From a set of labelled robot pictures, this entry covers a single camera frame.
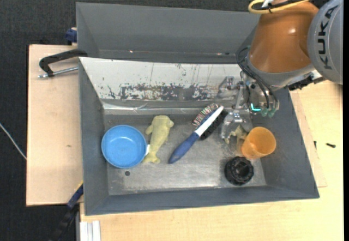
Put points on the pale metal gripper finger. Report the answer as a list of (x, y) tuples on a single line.
[(244, 123), (227, 129)]

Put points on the blue and white brush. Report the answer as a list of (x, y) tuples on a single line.
[(188, 143)]

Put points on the small yellow-green toy animal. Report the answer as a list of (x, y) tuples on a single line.
[(240, 133)]

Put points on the yellow-green toy whale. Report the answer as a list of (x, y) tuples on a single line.
[(158, 136)]

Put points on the small black screw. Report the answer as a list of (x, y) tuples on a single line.
[(331, 145)]

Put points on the grey metal bin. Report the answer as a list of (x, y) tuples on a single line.
[(191, 174)]

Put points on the orange plastic cup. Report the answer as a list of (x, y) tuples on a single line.
[(259, 143)]

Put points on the blue bowl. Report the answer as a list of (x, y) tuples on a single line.
[(123, 146)]

